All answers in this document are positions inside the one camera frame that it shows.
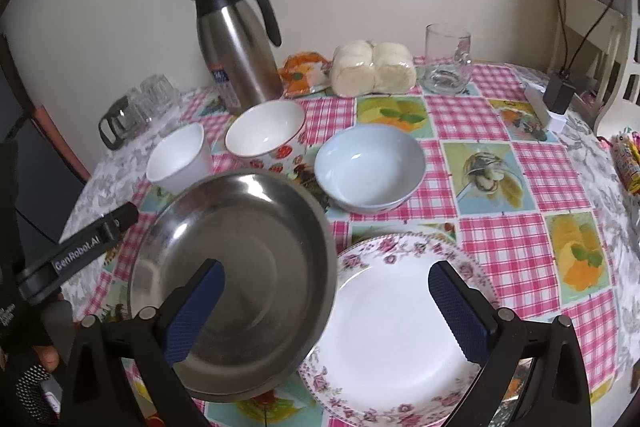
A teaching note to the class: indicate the white chair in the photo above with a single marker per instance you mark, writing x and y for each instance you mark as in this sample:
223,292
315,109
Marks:
620,117

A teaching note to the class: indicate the white square cup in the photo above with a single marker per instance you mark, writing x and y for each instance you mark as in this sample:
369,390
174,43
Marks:
177,162

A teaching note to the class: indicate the clear glass mug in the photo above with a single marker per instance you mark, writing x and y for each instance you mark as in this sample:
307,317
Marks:
445,67

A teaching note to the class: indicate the dark cabinet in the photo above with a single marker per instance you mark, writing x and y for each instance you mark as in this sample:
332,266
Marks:
30,117

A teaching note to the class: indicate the pink plaid picture tablecloth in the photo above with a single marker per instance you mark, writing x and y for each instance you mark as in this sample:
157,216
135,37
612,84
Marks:
485,232

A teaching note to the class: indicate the light blue bowl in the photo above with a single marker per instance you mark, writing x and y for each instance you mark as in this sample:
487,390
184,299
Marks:
370,167

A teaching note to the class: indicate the black power adapter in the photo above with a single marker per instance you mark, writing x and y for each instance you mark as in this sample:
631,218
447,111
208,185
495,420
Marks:
557,94

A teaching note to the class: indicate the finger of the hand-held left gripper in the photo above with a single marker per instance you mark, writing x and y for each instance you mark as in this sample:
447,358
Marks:
80,252

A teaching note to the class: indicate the person's left hand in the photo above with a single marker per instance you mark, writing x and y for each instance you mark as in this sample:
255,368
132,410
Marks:
25,367

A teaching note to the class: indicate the colourful candy packet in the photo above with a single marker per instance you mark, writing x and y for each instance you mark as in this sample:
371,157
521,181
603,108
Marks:
627,167

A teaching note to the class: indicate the packet of white steamed buns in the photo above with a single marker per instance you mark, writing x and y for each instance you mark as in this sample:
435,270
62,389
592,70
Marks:
372,69

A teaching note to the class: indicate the white bowl with strawberry print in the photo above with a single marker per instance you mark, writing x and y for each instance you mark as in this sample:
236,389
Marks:
262,132

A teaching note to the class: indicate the orange snack packet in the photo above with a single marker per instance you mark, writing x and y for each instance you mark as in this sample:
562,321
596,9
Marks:
305,72

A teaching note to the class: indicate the clear ribbed drinking glass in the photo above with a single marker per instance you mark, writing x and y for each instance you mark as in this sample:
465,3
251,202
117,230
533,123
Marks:
160,92
134,102

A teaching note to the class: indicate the stainless steel thermos jug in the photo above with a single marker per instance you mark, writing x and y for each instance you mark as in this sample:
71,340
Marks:
235,52

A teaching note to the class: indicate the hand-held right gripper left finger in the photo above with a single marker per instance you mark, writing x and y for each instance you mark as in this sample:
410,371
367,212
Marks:
196,312

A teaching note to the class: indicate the white plate with floral rim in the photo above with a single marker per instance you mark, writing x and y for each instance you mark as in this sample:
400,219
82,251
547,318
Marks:
390,307

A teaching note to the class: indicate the grey floral tablecloth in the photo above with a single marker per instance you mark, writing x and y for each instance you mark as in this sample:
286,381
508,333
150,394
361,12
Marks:
112,162

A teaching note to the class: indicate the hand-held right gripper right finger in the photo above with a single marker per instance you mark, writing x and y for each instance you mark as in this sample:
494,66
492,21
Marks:
460,314

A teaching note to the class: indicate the stainless steel plate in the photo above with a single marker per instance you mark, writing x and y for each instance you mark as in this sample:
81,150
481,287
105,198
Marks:
250,247

